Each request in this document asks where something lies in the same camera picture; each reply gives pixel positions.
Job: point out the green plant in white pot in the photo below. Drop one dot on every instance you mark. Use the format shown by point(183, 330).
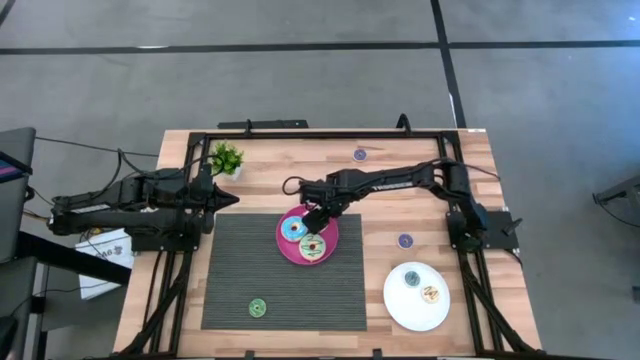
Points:
point(226, 159)

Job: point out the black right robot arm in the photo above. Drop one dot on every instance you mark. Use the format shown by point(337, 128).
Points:
point(400, 180)

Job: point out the white cardboard box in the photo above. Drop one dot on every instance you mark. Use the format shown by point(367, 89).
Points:
point(102, 260)

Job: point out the dark grey laptop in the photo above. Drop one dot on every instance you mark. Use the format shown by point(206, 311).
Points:
point(15, 200)

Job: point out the black camera bar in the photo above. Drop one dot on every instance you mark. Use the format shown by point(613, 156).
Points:
point(262, 124)

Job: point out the large green zigzag donut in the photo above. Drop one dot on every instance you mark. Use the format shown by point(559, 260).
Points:
point(306, 253)

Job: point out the white round plate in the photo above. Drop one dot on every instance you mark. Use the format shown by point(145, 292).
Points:
point(405, 310)

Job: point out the large light blue donut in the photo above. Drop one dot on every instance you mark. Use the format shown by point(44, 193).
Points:
point(287, 225)

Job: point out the black floor stand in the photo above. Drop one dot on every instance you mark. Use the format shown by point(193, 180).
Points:
point(617, 192)

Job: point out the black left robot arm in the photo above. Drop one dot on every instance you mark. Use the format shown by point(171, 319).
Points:
point(125, 205)

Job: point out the small green donut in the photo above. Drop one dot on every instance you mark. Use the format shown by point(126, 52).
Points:
point(253, 309)

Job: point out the grey woven placemat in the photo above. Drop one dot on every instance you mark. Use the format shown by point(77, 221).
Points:
point(240, 280)

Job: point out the pink round plate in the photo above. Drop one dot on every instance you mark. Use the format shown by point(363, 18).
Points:
point(286, 251)

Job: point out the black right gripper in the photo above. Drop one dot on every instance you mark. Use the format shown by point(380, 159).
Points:
point(322, 194)

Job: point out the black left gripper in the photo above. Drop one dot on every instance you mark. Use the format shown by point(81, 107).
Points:
point(205, 200)

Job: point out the black aluminium table frame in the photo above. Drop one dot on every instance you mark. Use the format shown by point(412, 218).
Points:
point(325, 135)

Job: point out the small teal donut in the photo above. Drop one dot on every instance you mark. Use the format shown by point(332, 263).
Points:
point(408, 280)

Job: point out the small blue-purple sprinkled donut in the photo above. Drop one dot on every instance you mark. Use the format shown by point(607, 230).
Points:
point(356, 156)
point(401, 242)

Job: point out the white drizzled sprinkled donut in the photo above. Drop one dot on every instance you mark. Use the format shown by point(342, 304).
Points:
point(426, 296)

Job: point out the black loop clamp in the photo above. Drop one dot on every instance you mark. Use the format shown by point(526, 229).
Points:
point(404, 120)

